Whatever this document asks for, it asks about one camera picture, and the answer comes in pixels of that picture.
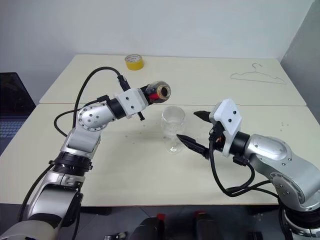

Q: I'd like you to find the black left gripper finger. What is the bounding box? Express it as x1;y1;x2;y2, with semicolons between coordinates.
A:
140;84;152;101

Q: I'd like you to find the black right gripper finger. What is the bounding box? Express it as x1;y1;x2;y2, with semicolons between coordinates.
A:
193;109;214;124
175;134;210;160

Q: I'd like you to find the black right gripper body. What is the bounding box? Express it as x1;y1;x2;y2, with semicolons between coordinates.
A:
207;121;227;152

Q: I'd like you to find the small clear plastic drink bottle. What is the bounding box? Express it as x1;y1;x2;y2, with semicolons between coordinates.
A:
144;80;174;105

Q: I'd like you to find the clear wine glass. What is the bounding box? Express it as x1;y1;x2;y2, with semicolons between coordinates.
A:
160;105;187;154

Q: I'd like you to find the yellow tape roll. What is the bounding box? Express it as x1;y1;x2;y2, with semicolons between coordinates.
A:
124;53;145;71

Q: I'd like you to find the dark rounded shape red tab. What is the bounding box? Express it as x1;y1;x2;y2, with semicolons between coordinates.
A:
134;213;166;240

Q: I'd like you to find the dark grey laptop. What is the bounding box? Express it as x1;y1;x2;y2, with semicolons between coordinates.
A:
0;72;36;154

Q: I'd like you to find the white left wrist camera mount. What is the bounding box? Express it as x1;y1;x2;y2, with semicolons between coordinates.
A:
113;88;149;119

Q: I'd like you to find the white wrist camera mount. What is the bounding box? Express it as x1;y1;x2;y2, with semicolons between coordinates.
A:
113;88;149;119
211;98;244;158

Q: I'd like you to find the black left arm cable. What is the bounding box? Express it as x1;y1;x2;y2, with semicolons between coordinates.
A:
53;65;131;138

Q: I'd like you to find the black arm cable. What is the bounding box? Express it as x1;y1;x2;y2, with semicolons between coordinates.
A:
53;65;131;138
208;139;281;199

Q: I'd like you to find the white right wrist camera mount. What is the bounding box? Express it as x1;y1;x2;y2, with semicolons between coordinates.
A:
211;98;244;158

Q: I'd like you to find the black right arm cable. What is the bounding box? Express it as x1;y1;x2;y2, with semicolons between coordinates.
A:
208;139;281;199

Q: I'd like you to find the thin wire clothes hanger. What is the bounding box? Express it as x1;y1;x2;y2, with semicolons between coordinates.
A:
230;62;287;85

